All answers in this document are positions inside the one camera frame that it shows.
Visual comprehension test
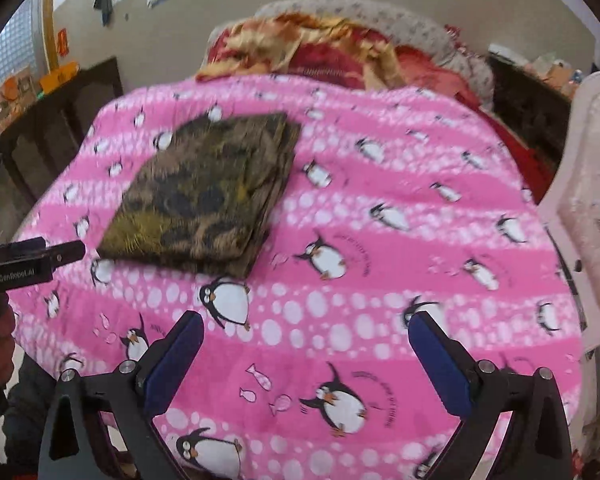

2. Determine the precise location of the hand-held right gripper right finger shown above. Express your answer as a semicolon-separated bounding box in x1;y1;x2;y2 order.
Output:
407;310;573;480

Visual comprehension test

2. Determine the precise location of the pink penguin blanket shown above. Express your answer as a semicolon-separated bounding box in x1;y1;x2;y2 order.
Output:
7;74;586;480

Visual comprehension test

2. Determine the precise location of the brown floral patterned garment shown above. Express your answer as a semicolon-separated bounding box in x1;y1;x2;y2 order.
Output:
96;111;302;278

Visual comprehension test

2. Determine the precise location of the glass block window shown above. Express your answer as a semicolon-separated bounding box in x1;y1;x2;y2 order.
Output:
0;0;48;111

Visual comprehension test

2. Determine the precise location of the clutter on dark cabinet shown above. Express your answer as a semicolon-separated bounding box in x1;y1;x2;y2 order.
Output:
487;42;598;101

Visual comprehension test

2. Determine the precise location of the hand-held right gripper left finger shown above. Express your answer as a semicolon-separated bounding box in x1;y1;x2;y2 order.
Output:
37;310;206;480

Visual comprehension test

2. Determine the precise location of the dark wooden side cabinet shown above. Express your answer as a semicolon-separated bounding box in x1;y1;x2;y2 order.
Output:
0;56;126;203

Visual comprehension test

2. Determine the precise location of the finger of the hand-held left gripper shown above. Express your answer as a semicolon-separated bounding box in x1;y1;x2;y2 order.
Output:
44;239;87;267

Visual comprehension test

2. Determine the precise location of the red and cream crumpled blanket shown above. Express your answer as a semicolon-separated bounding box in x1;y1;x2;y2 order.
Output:
207;0;496;111

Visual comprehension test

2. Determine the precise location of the orange box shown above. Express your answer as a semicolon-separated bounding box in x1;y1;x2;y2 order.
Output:
39;61;81;95

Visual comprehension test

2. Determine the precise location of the red and gold floral quilt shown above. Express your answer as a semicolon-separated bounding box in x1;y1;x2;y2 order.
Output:
195;14;553;201

